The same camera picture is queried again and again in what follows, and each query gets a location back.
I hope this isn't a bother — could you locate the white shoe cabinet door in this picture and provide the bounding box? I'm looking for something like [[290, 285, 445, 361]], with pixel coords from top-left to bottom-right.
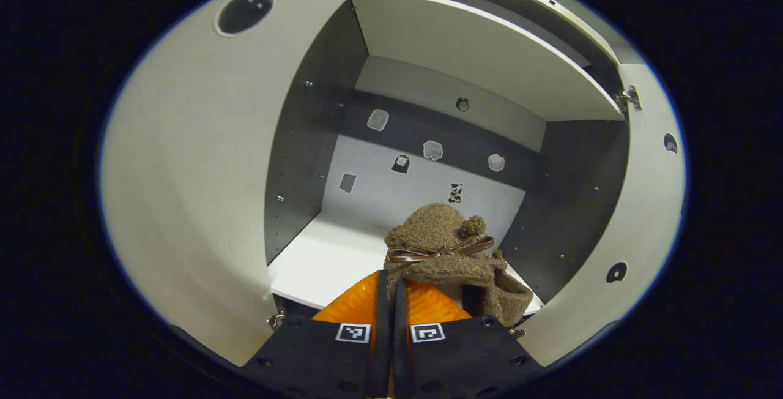
[[517, 62, 687, 368], [100, 0, 380, 368]]

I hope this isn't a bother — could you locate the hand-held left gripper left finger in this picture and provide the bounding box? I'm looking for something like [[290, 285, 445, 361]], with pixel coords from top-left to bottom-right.
[[242, 269, 392, 399]]

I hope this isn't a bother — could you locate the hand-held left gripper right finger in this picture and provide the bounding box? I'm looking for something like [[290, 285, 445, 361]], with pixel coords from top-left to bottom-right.
[[391, 277, 542, 399]]

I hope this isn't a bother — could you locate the white shoe cabinet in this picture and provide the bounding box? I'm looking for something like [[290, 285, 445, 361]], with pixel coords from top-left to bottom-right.
[[264, 0, 643, 326]]

